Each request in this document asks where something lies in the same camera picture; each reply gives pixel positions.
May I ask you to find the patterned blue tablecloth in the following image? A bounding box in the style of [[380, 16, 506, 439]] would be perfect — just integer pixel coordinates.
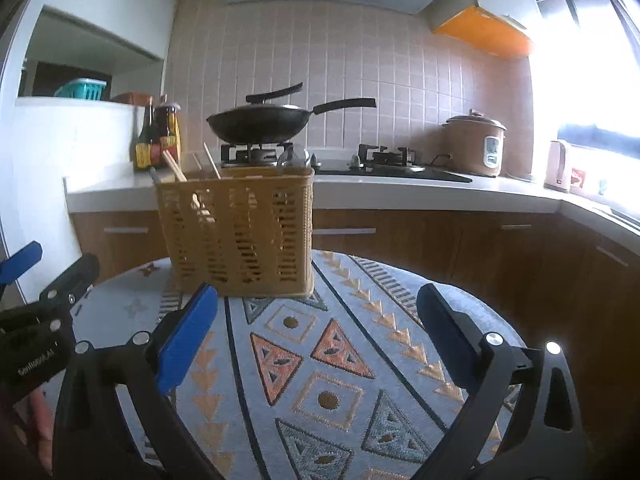
[[70, 250, 532, 480]]

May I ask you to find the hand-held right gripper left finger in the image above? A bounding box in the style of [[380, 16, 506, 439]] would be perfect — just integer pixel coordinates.
[[52, 282, 226, 480]]

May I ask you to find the black wok lid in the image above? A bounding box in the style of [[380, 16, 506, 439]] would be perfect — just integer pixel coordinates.
[[225, 82, 316, 112]]

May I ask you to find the kitchen window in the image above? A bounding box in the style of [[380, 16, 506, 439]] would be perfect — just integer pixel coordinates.
[[531, 0, 640, 223]]

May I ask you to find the tan woven utensil basket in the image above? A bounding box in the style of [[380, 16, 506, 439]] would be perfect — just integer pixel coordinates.
[[152, 165, 317, 299]]

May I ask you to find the dark soy sauce bottle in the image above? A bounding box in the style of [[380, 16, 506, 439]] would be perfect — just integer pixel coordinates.
[[130, 96, 162, 171]]

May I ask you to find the pale pink electric kettle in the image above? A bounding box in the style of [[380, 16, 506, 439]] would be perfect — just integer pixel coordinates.
[[544, 138, 574, 194]]

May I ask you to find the black wok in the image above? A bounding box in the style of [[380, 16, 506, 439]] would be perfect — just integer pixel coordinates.
[[206, 97, 377, 145]]

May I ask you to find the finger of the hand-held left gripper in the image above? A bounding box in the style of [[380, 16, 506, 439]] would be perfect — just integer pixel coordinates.
[[0, 241, 44, 284], [39, 253, 101, 312]]

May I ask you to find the beige rice cooker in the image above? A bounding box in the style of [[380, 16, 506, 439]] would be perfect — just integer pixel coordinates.
[[443, 108, 508, 179]]

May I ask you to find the black gas stove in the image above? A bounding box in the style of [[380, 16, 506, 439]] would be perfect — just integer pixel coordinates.
[[220, 142, 474, 184]]

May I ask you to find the orange wall cabinet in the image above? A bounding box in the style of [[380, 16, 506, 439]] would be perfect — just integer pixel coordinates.
[[432, 4, 534, 58]]

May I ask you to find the person's left hand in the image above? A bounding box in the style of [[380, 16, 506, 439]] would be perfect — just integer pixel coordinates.
[[10, 389, 55, 473]]

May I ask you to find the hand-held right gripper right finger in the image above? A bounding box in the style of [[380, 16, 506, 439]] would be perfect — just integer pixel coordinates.
[[414, 282, 587, 480]]

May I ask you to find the sauce bottle with yellow label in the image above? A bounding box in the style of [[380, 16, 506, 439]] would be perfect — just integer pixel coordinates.
[[153, 95, 182, 162]]

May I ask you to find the white kitchen countertop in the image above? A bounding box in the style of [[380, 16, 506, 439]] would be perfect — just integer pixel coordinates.
[[64, 160, 640, 235]]

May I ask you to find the teal plastic basket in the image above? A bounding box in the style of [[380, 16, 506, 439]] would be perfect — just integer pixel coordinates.
[[53, 78, 109, 101]]

